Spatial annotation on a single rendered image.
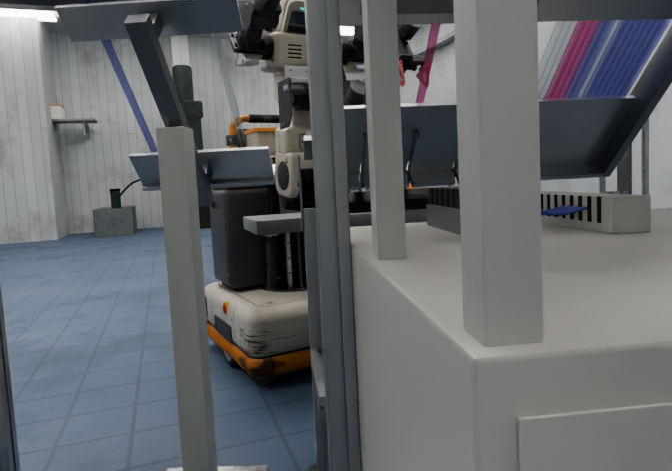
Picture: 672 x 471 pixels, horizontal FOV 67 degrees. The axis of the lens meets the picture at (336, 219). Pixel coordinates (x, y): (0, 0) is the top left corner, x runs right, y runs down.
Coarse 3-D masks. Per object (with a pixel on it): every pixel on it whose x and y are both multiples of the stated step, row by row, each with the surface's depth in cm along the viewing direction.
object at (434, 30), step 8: (432, 24) 90; (440, 24) 90; (432, 32) 91; (432, 40) 93; (432, 48) 94; (432, 56) 95; (424, 64) 97; (424, 72) 98; (424, 80) 99; (424, 88) 101; (424, 96) 102
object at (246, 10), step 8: (256, 0) 154; (264, 0) 152; (272, 0) 151; (280, 0) 153; (248, 8) 156; (256, 8) 154; (264, 8) 154; (272, 8) 155; (280, 8) 159; (248, 16) 157; (256, 16) 157; (248, 24) 158; (256, 24) 158
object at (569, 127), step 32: (608, 96) 108; (352, 128) 106; (416, 128) 108; (448, 128) 108; (544, 128) 112; (576, 128) 113; (608, 128) 114; (352, 160) 113; (416, 160) 115; (448, 160) 116; (544, 160) 120; (576, 160) 121
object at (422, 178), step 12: (360, 168) 118; (540, 168) 120; (552, 168) 120; (564, 168) 120; (576, 168) 121; (588, 168) 121; (600, 168) 121; (348, 180) 115; (420, 180) 116; (432, 180) 116; (444, 180) 116
